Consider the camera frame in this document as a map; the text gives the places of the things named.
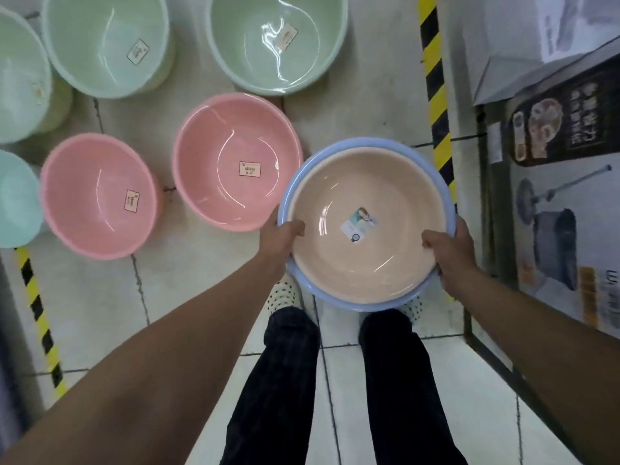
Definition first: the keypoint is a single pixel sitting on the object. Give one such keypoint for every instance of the pink plastic basin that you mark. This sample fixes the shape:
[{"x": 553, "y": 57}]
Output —
[
  {"x": 99, "y": 196},
  {"x": 237, "y": 162}
]

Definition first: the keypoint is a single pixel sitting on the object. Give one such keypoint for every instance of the person's left trouser leg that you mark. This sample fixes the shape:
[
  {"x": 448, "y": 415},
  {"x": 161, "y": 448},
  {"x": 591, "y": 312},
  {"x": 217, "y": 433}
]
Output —
[{"x": 276, "y": 392}]

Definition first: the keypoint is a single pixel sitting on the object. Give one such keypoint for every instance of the person's trouser leg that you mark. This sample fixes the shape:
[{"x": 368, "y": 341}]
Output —
[
  {"x": 276, "y": 392},
  {"x": 407, "y": 397}
]

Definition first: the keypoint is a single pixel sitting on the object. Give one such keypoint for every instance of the person's dotted shoe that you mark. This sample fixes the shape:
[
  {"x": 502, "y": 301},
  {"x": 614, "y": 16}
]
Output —
[
  {"x": 412, "y": 307},
  {"x": 288, "y": 294}
]

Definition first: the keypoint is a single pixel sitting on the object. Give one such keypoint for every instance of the white cardboard box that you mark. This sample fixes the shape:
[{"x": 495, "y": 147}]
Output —
[{"x": 533, "y": 38}]

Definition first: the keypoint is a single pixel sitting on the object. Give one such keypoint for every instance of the person's right forearm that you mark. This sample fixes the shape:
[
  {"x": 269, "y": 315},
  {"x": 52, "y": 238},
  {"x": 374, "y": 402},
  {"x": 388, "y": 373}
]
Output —
[{"x": 542, "y": 353}]

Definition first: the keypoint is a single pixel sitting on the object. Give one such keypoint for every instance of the mop bucket product box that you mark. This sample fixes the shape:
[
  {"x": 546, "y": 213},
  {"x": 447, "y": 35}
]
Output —
[{"x": 566, "y": 198}]

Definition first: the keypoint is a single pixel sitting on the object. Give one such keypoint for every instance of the teal plastic basin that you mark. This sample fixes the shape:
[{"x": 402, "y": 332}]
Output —
[{"x": 17, "y": 200}]

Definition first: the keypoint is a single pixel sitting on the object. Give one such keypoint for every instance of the person's left hand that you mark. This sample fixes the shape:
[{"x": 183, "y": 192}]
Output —
[{"x": 274, "y": 246}]

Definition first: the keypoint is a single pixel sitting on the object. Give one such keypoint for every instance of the person's right dotted shoe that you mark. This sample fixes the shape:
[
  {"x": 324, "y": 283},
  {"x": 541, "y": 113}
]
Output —
[{"x": 412, "y": 307}]

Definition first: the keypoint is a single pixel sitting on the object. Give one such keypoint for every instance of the blue plastic basin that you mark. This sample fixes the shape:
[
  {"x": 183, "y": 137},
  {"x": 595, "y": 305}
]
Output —
[{"x": 319, "y": 154}]

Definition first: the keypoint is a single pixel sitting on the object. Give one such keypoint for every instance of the person's left forearm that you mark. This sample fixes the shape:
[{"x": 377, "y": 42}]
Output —
[{"x": 160, "y": 368}]

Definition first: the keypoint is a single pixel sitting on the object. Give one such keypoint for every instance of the person's right thumb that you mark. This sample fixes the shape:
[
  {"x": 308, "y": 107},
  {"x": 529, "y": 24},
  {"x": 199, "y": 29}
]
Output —
[{"x": 432, "y": 239}]

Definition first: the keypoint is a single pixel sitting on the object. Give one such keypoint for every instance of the person's right hand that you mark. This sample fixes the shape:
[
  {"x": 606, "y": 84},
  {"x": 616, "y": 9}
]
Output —
[{"x": 455, "y": 261}]

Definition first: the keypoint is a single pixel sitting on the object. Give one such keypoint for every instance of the person's right trouser leg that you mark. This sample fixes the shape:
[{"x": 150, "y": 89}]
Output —
[{"x": 407, "y": 397}]

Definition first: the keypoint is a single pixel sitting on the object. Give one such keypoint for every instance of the yellow black hazard tape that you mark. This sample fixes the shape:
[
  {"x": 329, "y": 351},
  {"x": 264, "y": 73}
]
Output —
[
  {"x": 437, "y": 96},
  {"x": 39, "y": 319}
]

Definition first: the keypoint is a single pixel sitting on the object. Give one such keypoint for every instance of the light green plastic basin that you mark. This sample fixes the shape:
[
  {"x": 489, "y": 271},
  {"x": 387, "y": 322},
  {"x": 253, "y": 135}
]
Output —
[
  {"x": 104, "y": 43},
  {"x": 22, "y": 77},
  {"x": 276, "y": 41}
]

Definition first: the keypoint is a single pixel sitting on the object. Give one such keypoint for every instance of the beige plastic basin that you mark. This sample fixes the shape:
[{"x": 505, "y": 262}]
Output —
[{"x": 368, "y": 188}]

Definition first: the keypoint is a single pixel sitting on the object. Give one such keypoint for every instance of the person's left dotted shoe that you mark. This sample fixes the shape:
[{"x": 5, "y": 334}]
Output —
[{"x": 288, "y": 294}]

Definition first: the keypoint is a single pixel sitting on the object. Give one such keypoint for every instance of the person's left thumb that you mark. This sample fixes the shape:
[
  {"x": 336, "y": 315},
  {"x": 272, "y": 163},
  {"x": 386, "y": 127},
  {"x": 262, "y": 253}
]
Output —
[{"x": 293, "y": 229}]

